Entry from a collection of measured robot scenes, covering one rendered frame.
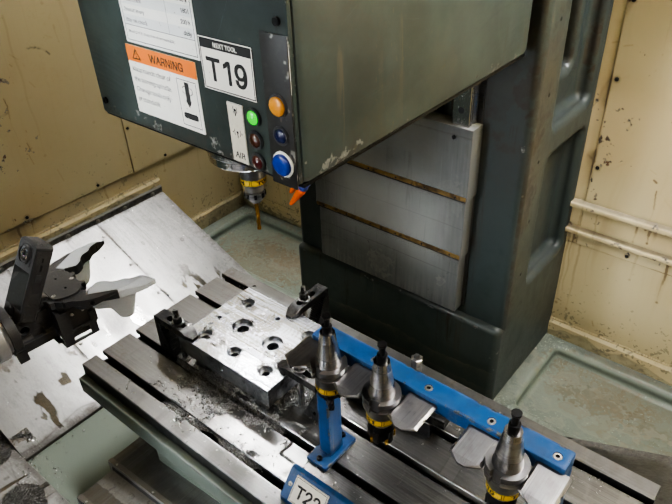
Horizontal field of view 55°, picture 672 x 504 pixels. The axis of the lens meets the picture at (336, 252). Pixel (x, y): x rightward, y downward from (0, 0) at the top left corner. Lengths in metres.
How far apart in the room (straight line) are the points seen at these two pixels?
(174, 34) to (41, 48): 1.21
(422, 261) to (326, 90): 0.93
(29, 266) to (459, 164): 0.93
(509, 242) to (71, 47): 1.39
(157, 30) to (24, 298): 0.40
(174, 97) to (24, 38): 1.15
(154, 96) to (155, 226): 1.36
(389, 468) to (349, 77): 0.81
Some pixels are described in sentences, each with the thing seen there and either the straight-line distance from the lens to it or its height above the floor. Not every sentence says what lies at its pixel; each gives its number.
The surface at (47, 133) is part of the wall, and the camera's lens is 2.18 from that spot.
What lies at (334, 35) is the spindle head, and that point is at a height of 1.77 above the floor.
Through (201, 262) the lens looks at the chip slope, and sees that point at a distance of 2.28.
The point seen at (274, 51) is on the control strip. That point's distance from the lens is 0.80.
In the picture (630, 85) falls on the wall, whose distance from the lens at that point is 1.72.
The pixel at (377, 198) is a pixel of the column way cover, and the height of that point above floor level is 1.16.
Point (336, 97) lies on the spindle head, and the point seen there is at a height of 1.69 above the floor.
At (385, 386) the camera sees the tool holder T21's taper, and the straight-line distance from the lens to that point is 1.03.
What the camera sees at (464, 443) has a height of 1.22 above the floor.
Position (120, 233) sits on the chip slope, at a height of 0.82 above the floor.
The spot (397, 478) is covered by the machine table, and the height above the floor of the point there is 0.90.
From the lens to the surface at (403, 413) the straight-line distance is 1.05.
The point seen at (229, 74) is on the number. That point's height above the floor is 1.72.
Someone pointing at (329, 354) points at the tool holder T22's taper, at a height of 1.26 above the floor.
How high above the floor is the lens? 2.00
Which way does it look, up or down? 35 degrees down
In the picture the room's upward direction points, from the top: 2 degrees counter-clockwise
